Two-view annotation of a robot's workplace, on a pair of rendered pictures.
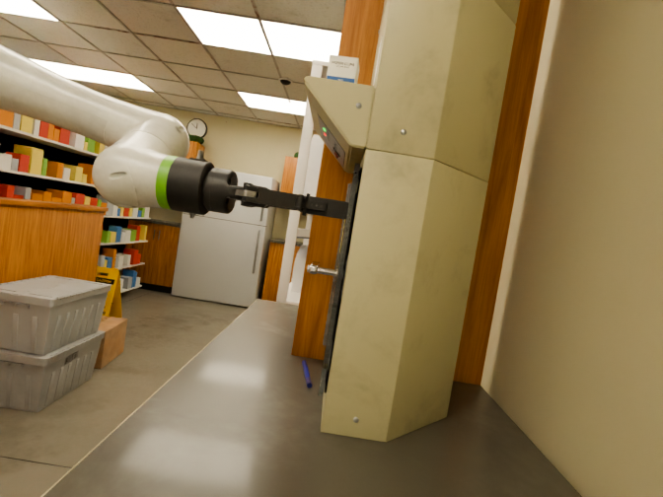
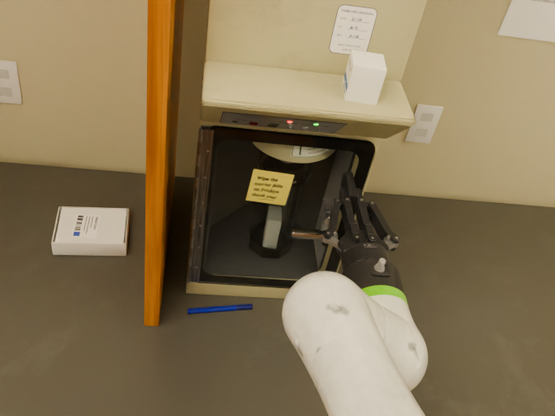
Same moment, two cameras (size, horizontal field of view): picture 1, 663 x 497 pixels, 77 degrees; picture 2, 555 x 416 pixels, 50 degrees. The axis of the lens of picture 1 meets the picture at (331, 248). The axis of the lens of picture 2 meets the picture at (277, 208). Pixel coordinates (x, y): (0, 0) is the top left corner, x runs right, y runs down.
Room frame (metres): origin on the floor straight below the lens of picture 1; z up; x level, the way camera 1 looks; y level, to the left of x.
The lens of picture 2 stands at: (1.00, 0.82, 1.97)
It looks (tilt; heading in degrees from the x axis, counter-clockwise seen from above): 41 degrees down; 259
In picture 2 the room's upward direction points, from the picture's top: 12 degrees clockwise
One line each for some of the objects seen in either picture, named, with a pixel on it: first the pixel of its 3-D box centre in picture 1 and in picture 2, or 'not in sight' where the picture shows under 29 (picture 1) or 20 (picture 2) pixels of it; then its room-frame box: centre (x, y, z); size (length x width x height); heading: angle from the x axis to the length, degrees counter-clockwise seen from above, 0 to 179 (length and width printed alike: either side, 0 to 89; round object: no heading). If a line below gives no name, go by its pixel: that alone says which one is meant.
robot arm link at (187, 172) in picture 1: (194, 184); (372, 288); (0.72, 0.25, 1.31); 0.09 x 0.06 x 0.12; 0
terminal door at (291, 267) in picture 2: (338, 272); (275, 218); (0.83, -0.02, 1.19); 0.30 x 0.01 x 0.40; 179
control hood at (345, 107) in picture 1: (334, 134); (302, 116); (0.83, 0.03, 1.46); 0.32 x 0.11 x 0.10; 0
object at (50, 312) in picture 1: (50, 312); not in sight; (2.49, 1.64, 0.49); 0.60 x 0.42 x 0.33; 0
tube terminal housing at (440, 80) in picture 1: (414, 216); (282, 121); (0.83, -0.15, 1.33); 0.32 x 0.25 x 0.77; 0
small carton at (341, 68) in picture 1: (342, 79); (363, 77); (0.75, 0.03, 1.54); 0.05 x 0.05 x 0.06; 85
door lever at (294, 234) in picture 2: (323, 268); (315, 228); (0.76, 0.01, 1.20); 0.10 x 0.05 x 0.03; 179
